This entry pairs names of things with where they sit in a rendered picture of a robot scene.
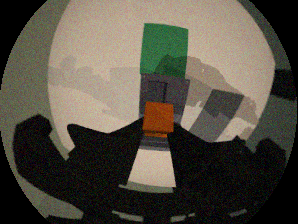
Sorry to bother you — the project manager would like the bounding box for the orange l-shaped block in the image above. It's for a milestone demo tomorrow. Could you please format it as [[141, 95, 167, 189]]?
[[142, 101, 173, 137]]

